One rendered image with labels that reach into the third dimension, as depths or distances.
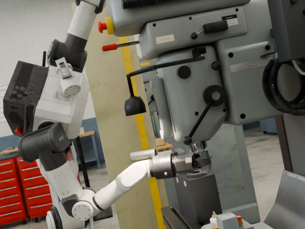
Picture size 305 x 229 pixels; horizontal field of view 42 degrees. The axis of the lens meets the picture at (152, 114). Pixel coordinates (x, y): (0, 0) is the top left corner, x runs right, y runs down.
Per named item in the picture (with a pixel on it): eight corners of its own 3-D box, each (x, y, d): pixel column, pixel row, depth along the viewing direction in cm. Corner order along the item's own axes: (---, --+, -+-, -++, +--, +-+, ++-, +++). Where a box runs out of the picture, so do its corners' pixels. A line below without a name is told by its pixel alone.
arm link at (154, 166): (162, 180, 140) (131, 184, 143) (168, 176, 151) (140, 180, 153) (157, 148, 141) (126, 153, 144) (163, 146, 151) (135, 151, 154)
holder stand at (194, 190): (197, 223, 167) (188, 177, 166) (179, 211, 188) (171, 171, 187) (223, 216, 170) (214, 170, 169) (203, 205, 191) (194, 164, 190)
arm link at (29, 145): (35, 176, 143) (17, 143, 140) (44, 165, 152) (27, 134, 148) (63, 166, 141) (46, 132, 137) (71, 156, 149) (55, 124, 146)
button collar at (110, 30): (108, 33, 132) (105, 15, 132) (107, 36, 138) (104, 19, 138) (114, 32, 133) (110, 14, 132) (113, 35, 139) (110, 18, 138)
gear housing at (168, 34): (152, 52, 125) (145, 21, 125) (142, 61, 149) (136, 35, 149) (250, 33, 130) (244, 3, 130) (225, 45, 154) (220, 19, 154)
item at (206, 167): (197, 169, 144) (194, 153, 144) (209, 166, 144) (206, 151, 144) (199, 171, 139) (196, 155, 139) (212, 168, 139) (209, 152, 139)
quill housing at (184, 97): (181, 147, 129) (161, 51, 128) (169, 142, 150) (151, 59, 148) (235, 135, 132) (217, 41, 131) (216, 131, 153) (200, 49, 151)
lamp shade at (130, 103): (122, 116, 136) (118, 98, 136) (140, 112, 140) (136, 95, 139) (131, 115, 130) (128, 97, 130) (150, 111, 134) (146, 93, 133)
